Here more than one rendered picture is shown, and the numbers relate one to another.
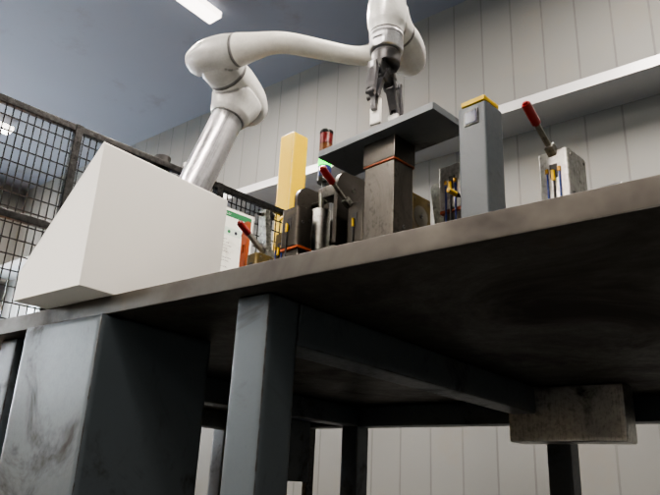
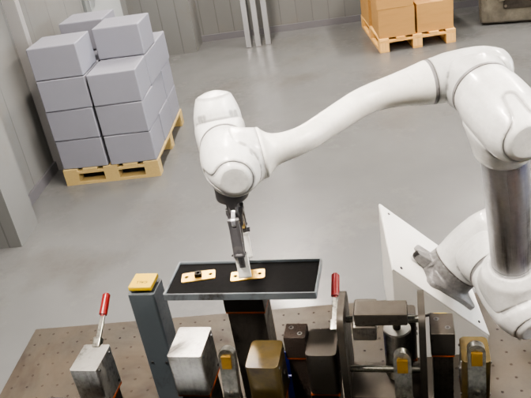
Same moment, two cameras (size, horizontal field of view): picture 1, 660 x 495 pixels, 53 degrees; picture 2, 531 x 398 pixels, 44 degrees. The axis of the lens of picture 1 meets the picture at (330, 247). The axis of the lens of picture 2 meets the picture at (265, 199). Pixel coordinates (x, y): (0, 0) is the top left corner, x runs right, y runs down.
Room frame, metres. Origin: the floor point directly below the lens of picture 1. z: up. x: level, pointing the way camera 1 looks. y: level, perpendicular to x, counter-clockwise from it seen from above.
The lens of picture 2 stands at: (2.61, -0.75, 2.06)
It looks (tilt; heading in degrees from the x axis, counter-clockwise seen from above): 28 degrees down; 148
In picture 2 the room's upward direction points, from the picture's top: 9 degrees counter-clockwise
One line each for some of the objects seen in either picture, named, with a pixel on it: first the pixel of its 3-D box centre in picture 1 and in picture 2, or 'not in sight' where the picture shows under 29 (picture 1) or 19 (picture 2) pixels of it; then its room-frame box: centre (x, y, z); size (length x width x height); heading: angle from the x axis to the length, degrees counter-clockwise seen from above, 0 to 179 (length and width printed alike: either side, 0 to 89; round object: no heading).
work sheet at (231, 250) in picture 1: (230, 243); not in sight; (2.65, 0.43, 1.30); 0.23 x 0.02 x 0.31; 134
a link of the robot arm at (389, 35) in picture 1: (386, 45); not in sight; (1.45, -0.12, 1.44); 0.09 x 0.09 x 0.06
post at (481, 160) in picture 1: (482, 203); (163, 353); (1.27, -0.32, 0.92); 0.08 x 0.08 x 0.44; 44
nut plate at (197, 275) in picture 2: not in sight; (197, 274); (1.36, -0.21, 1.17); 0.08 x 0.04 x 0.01; 56
